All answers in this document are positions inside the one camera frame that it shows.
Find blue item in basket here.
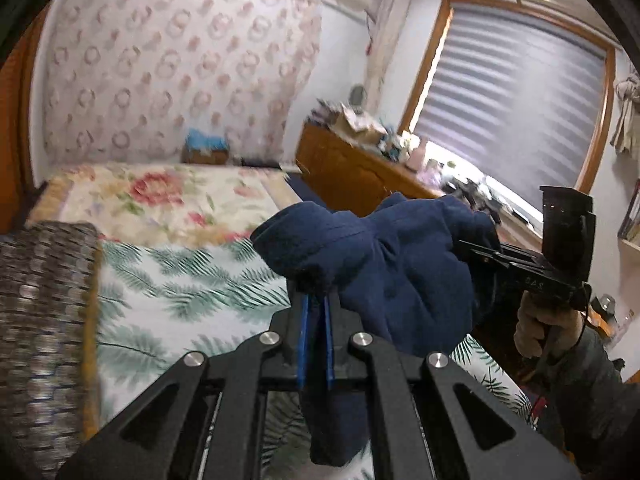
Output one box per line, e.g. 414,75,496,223
181,129,229,166

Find cardboard box on cabinet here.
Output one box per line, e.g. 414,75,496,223
331,104,386,145

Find gloved right hand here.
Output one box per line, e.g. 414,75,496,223
513,292,585,359

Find wooden sideboard cabinet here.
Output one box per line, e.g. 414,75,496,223
294,122,542,252

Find navy blue shirt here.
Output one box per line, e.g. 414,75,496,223
250,193,500,467

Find small round desk fan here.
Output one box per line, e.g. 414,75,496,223
348,84,367,108

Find floral pattern blanket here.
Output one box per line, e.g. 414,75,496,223
27,164,300,248

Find black tool on cabinet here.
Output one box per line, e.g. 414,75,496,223
440,178,501,221

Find pink circle pattern curtain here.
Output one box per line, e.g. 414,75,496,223
43,0,322,165

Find palm leaf print bedsheet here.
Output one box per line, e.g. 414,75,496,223
96,238,535,479

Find striped window blind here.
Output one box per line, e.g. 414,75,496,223
414,3,605,208

